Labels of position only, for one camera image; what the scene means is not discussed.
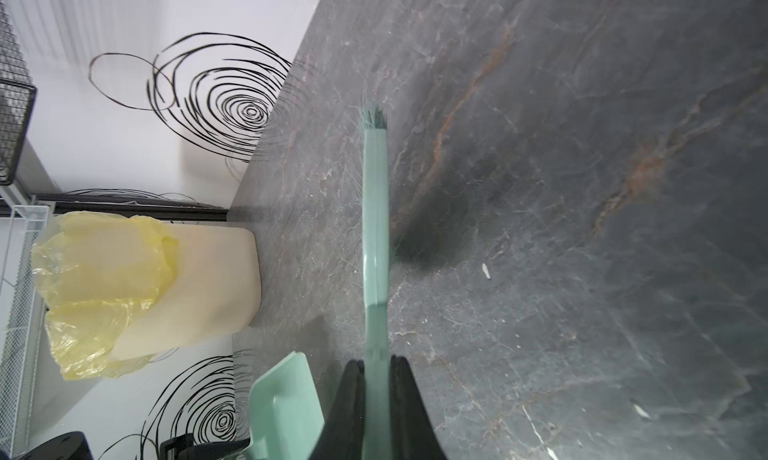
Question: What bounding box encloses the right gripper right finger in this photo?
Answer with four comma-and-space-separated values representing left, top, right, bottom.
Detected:
389, 355, 447, 460

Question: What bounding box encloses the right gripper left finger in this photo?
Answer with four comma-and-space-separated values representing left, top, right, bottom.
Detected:
310, 360, 365, 460

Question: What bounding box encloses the mint green hand brush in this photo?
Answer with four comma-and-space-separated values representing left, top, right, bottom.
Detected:
360, 106, 393, 459

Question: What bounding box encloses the mint green dustpan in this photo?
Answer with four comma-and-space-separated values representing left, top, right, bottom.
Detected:
229, 351, 325, 460

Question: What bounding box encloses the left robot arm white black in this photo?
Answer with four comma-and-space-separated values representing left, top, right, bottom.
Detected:
17, 431, 250, 460

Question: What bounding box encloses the cream trash bin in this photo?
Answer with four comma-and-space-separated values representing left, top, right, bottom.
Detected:
112, 224, 261, 360

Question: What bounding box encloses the yellow plastic bin liner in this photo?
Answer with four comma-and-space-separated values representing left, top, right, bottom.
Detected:
30, 211, 179, 381

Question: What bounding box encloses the black wire wall basket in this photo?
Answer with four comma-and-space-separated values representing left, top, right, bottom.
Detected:
0, 4, 37, 187

